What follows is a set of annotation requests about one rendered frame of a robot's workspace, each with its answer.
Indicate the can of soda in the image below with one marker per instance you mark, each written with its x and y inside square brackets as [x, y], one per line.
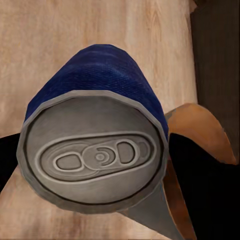
[94, 138]

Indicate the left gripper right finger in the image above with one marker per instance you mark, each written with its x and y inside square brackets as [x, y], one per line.
[210, 190]

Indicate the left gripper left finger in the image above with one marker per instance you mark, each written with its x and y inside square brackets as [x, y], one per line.
[8, 160]

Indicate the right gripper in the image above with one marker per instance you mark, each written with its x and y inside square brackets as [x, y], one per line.
[233, 168]

